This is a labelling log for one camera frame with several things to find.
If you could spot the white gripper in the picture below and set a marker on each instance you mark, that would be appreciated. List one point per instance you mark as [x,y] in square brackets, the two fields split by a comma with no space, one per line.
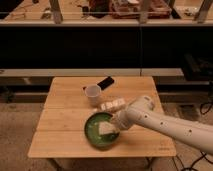
[121,121]

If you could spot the white sponge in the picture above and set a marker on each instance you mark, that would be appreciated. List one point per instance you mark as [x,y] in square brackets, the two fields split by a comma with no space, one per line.
[106,128]

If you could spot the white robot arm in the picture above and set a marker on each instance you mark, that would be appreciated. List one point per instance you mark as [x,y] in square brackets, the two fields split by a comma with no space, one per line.
[141,112]

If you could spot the green ceramic bowl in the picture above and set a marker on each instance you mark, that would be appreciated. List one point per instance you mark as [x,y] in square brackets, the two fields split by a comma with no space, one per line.
[91,131]

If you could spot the clear plastic bottle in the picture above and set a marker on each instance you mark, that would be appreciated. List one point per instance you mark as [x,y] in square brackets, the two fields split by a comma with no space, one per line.
[111,106]

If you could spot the white plastic cup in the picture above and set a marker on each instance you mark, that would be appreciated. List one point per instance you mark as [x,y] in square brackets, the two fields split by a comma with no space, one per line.
[93,94]

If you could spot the long wooden bench shelf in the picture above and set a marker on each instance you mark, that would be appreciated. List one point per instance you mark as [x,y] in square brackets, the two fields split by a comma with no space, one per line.
[90,72]

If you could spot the wooden table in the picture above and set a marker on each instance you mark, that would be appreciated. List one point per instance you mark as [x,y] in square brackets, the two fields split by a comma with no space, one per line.
[60,131]

